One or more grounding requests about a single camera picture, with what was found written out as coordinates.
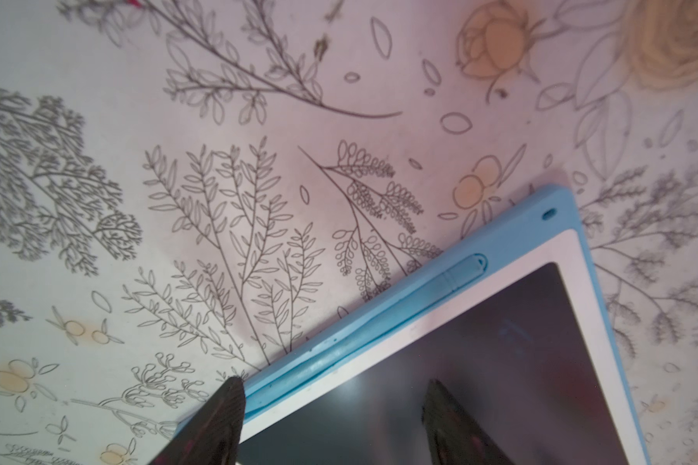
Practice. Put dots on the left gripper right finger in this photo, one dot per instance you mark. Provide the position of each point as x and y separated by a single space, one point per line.
454 436

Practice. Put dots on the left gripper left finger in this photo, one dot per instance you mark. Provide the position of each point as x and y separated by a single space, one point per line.
212 435

